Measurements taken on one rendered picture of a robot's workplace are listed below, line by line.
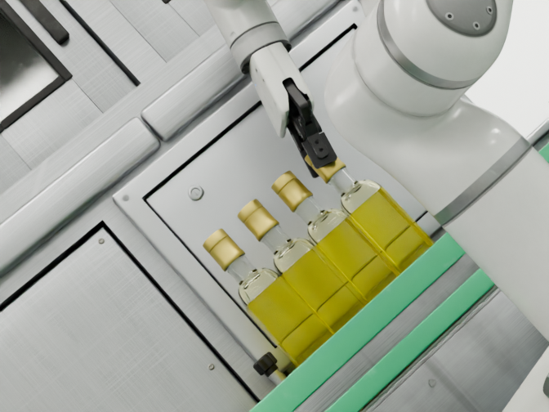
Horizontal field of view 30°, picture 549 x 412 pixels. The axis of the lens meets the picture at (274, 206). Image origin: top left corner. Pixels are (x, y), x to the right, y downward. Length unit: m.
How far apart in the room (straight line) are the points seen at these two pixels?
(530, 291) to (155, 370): 0.74
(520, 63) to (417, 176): 0.79
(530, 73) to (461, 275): 0.47
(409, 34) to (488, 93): 0.81
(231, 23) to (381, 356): 0.49
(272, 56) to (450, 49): 0.62
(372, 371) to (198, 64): 0.59
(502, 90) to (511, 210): 0.77
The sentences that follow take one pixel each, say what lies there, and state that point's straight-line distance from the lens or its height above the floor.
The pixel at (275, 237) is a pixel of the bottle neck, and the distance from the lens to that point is 1.29.
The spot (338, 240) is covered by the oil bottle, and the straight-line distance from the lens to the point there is 1.28.
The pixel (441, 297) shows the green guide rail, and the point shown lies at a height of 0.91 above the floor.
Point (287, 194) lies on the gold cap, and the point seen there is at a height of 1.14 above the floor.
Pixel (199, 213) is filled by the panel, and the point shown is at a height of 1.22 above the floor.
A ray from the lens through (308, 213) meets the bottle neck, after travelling 1.30.
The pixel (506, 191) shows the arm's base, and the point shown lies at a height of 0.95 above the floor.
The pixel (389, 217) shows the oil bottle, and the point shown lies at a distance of 1.30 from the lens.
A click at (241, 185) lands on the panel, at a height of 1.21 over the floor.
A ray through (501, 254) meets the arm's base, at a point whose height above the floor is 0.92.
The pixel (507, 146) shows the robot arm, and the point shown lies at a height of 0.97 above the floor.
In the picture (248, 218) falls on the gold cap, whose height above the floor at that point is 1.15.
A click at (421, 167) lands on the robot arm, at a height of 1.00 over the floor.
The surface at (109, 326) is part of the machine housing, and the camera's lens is 1.45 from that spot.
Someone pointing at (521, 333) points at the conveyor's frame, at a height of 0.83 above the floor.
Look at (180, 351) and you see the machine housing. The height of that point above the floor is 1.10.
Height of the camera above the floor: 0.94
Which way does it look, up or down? 9 degrees up
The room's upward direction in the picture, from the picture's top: 42 degrees counter-clockwise
